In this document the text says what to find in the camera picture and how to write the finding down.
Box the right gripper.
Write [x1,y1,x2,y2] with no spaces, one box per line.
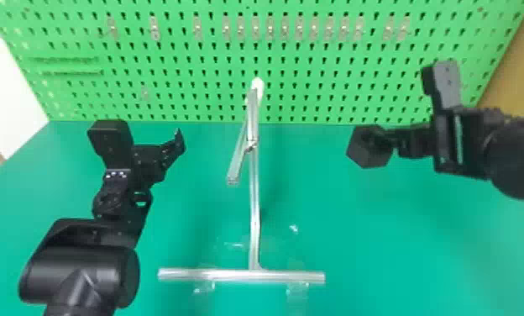
[389,106,492,180]

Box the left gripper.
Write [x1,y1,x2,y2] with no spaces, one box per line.
[128,128,187,186]

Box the black nut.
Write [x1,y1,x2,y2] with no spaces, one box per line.
[345,124,396,169]

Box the metal stand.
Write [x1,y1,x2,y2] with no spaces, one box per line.
[156,76,327,286]

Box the white panel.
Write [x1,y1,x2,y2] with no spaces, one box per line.
[0,4,50,161]

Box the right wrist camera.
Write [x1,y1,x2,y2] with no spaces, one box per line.
[421,60,464,113]

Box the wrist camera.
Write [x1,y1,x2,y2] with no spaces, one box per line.
[86,119,135,172]
[421,60,464,113]

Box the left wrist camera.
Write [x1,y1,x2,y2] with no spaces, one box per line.
[86,119,135,172]

